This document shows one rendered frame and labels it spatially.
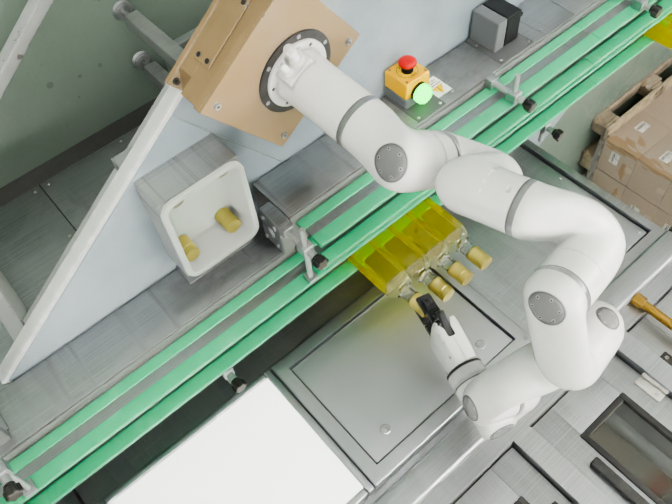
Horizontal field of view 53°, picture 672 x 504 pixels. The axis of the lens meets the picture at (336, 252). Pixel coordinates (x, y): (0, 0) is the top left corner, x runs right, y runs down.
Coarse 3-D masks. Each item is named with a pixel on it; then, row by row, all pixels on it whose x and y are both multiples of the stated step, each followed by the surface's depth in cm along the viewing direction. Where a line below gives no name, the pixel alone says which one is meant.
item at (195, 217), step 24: (240, 168) 122; (192, 192) 117; (216, 192) 133; (240, 192) 129; (168, 216) 117; (192, 216) 132; (240, 216) 138; (192, 240) 136; (216, 240) 136; (240, 240) 136; (192, 264) 133
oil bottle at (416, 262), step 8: (384, 232) 147; (392, 232) 147; (376, 240) 146; (384, 240) 146; (392, 240) 146; (400, 240) 146; (408, 240) 146; (384, 248) 145; (392, 248) 145; (400, 248) 144; (408, 248) 144; (416, 248) 144; (392, 256) 144; (400, 256) 143; (408, 256) 143; (416, 256) 143; (424, 256) 143; (408, 264) 142; (416, 264) 142; (424, 264) 142; (416, 272) 142; (424, 272) 142; (416, 280) 143
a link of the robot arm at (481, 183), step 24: (456, 144) 108; (480, 144) 107; (456, 168) 96; (480, 168) 95; (504, 168) 96; (456, 192) 96; (480, 192) 94; (504, 192) 92; (480, 216) 95; (504, 216) 92
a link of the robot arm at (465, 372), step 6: (462, 366) 127; (468, 366) 127; (474, 366) 127; (480, 366) 127; (456, 372) 127; (462, 372) 127; (468, 372) 126; (474, 372) 126; (480, 372) 126; (450, 378) 128; (456, 378) 127; (462, 378) 126; (468, 378) 126; (450, 384) 129; (456, 384) 127
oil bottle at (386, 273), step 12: (372, 240) 146; (360, 252) 144; (372, 252) 144; (384, 252) 144; (360, 264) 145; (372, 264) 142; (384, 264) 142; (396, 264) 142; (372, 276) 143; (384, 276) 140; (396, 276) 140; (408, 276) 141; (384, 288) 142; (396, 288) 139
